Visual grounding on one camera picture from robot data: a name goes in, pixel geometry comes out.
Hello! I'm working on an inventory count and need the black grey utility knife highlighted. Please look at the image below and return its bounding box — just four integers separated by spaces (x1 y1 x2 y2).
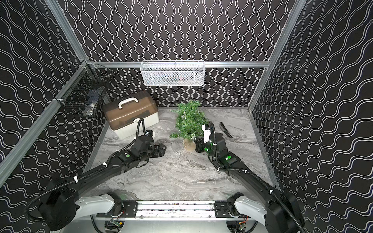
219 121 233 138

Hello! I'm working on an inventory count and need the white wire mesh basket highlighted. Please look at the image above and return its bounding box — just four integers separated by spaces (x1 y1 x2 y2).
140 60 206 86

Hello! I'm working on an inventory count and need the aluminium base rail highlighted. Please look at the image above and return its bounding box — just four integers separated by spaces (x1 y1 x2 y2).
119 201 246 220

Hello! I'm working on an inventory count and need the brown lid white storage box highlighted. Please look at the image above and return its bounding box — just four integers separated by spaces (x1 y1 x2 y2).
103 91 159 139

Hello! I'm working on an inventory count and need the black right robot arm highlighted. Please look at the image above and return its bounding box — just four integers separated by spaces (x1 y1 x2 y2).
194 121 305 233

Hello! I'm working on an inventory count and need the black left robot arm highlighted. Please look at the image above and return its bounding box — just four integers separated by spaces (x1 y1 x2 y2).
23 118 167 231

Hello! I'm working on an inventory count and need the small green christmas tree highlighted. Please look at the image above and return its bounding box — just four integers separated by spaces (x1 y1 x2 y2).
170 100 209 151

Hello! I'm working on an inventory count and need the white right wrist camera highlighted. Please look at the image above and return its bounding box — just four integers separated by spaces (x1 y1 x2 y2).
202 124 211 143

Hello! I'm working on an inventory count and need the black wire mesh basket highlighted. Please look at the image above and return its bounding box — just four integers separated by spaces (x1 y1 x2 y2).
56 62 114 117

